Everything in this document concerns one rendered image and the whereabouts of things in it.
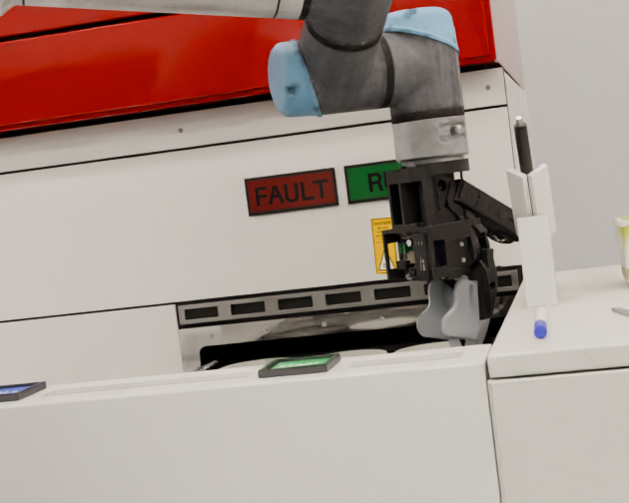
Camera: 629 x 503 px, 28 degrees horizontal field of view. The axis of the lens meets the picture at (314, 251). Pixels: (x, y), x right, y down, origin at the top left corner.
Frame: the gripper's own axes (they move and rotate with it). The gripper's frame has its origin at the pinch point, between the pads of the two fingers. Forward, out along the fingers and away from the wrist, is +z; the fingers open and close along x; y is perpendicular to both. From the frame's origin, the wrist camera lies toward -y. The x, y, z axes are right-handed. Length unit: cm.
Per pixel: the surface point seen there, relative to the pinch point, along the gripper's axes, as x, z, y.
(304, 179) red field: -32.0, -20.1, -5.7
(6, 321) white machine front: -66, -6, 22
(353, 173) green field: -27.0, -20.1, -9.8
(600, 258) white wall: -100, 6, -143
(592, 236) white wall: -101, 1, -142
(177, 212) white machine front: -45.4, -18.0, 5.2
